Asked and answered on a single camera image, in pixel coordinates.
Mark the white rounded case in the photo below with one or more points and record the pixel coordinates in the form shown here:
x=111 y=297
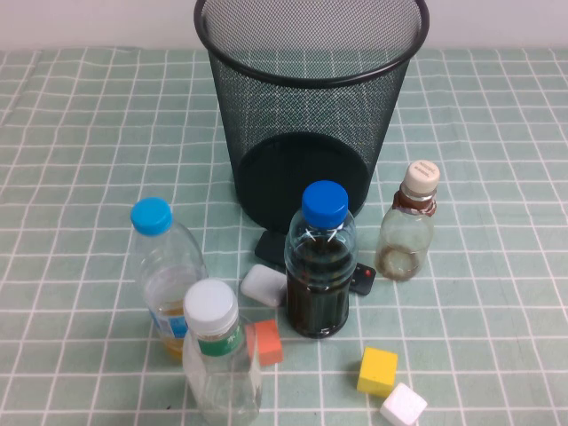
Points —
x=262 y=284

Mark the clear bottle white cap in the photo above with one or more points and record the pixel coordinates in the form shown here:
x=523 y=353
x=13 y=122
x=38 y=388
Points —
x=210 y=306

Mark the dark liquid bottle blue cap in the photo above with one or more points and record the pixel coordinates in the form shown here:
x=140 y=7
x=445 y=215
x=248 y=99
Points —
x=319 y=275

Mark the green checked tablecloth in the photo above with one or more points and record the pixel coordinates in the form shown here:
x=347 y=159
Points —
x=488 y=222

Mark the orange cube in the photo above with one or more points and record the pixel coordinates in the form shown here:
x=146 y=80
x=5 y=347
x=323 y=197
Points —
x=268 y=344

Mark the black remote control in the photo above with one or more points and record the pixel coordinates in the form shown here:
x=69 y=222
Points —
x=270 y=248

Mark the black mesh wastebasket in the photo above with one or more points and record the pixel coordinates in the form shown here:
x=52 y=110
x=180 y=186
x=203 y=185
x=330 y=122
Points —
x=310 y=111

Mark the yellow cube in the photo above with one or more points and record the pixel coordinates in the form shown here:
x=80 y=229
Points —
x=377 y=370

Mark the small bottle beige cap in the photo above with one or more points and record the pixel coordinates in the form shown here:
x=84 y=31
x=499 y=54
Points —
x=406 y=239

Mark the white cube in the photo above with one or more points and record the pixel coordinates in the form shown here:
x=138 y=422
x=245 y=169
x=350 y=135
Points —
x=404 y=406

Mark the clear bottle light blue cap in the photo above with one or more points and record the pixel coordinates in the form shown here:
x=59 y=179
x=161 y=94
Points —
x=164 y=257

